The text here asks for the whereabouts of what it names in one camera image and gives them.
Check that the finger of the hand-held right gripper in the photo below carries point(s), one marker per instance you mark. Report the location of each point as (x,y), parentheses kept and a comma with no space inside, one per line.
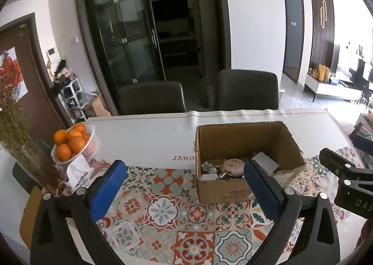
(335,160)

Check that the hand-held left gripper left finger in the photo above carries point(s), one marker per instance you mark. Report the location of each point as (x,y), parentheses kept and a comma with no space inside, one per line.
(109,186)

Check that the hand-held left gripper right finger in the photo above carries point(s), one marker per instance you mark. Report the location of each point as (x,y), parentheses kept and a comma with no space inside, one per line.
(260,188)

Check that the white box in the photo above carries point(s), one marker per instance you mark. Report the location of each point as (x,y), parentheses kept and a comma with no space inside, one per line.
(265,161)

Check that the brown cardboard box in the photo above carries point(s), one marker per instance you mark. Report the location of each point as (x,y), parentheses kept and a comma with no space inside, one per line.
(227,192)

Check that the round pink toy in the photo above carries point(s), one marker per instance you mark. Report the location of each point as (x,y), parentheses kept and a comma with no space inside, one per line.
(231,166)

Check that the dark key bunch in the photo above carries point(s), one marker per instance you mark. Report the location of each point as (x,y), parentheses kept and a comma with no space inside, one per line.
(223,176)

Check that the white power adapter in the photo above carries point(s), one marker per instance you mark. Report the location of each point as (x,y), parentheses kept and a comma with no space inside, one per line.
(208,177)

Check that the small blue white figurine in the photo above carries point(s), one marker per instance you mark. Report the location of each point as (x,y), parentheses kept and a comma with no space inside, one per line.
(209,167)

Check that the person's right forearm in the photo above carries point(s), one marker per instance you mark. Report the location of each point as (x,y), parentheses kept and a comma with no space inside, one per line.
(367,231)

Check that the white tissue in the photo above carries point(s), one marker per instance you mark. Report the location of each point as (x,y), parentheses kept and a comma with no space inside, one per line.
(78,170)

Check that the white slatted fruit basket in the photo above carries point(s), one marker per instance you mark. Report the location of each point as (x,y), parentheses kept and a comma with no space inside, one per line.
(89,151)

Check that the floral fabric tissue cover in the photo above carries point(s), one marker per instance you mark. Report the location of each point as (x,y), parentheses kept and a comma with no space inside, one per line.
(62,188)

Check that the orange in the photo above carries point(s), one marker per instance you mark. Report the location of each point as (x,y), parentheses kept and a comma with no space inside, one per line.
(79,128)
(59,137)
(76,144)
(71,133)
(63,152)

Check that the white tv console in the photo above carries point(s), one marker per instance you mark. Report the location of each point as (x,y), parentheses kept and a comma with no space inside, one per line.
(329,90)

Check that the patterned tablecloth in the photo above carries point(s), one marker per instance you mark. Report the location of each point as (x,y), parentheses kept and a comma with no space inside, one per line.
(174,218)

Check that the small cardboard box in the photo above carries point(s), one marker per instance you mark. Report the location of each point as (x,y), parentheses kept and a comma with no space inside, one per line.
(99,106)

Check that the yellow woven box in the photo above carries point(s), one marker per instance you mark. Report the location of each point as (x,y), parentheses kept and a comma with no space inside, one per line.
(30,218)

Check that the dark grey dining chair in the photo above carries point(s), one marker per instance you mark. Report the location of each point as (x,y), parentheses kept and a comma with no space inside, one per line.
(151,99)
(23,176)
(247,90)

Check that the yellow paper bag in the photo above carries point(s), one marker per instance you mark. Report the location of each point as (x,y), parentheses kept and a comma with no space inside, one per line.
(324,73)

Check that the white shoe rack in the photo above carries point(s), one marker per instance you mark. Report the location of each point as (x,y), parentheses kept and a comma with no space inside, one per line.
(71,102)

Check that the dried flower bunch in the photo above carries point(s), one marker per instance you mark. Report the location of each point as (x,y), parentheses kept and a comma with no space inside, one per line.
(17,137)

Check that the brown wooden door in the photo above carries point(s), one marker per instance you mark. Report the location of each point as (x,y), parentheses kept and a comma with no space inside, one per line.
(35,78)

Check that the grey interior door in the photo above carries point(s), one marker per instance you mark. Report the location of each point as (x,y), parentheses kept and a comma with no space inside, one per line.
(293,35)

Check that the white intercom panel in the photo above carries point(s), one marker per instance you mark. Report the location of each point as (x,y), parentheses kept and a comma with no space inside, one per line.
(53,54)

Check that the black glass sliding door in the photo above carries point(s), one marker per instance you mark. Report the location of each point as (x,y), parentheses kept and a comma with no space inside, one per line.
(122,38)

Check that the gold wall ornament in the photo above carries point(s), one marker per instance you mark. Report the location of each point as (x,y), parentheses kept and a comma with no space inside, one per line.
(323,16)

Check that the red white wall poster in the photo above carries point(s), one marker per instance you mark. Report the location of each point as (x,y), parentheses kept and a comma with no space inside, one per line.
(14,73)

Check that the white light switch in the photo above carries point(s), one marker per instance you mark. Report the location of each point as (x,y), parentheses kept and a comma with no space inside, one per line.
(74,39)

